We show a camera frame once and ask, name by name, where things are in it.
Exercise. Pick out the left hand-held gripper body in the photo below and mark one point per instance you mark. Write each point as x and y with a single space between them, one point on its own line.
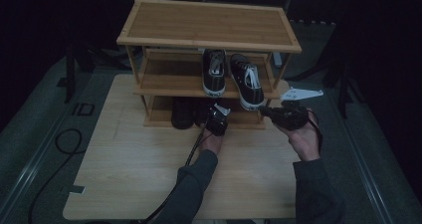
217 122

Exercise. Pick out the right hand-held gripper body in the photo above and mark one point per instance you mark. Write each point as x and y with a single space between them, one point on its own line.
292 117

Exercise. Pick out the black slip-on shoe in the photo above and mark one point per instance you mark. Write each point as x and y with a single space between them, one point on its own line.
200 111
181 114

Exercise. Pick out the black white canvas sneaker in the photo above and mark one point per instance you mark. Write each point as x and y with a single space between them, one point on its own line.
249 91
214 81

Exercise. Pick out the wooden three-tier shoe rack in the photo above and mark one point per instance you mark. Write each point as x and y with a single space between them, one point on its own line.
172 25

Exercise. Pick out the person's left hand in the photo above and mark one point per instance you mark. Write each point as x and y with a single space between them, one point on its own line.
210 142

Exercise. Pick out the person's right hand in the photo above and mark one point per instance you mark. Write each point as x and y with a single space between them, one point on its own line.
307 144

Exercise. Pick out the grey metal stand leg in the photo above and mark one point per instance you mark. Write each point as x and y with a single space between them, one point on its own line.
277 59

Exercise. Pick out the black metal stand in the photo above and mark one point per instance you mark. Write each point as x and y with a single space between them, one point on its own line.
69 74
343 91

